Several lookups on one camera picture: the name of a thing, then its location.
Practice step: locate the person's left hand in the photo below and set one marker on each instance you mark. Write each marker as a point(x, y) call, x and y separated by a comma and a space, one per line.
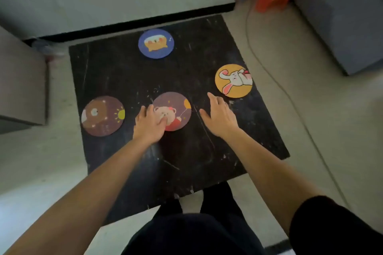
point(148, 129)

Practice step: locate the person's right hand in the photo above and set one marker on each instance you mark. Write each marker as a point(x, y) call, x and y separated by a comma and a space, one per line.
point(221, 120)

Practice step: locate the person's right thumb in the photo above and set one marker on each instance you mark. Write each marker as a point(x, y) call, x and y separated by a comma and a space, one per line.
point(204, 115)

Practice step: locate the person's left thumb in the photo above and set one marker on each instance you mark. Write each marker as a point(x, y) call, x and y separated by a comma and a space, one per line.
point(163, 121)

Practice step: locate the mauve bear balloon coaster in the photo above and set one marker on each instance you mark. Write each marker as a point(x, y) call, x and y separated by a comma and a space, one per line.
point(176, 108)

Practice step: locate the person's right forearm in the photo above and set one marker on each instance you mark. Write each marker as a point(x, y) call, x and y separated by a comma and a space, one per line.
point(266, 174)

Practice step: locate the person's left forearm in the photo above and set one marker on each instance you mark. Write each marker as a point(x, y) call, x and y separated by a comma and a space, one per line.
point(89, 195)

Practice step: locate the yellow rabbit coaster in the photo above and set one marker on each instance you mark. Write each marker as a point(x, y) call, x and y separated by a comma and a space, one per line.
point(233, 81)

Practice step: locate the brown bear sun coaster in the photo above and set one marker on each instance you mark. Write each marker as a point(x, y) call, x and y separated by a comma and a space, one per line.
point(103, 116)

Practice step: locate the blue round cartoon coaster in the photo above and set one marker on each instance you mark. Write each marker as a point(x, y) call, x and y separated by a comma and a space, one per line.
point(156, 43)

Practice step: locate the person's black trousers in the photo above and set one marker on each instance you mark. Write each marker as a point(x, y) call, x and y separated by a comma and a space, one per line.
point(194, 231)

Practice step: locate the clear plastic bag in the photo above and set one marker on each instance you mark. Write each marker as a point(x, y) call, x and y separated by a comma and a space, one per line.
point(48, 49)

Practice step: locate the gray cabinet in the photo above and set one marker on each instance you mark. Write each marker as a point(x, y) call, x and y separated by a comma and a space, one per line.
point(21, 84)

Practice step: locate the gray sofa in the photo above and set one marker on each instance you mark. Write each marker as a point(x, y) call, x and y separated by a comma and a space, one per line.
point(344, 15)

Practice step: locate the person's black sleeve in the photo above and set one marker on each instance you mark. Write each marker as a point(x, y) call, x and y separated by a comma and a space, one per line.
point(335, 228)

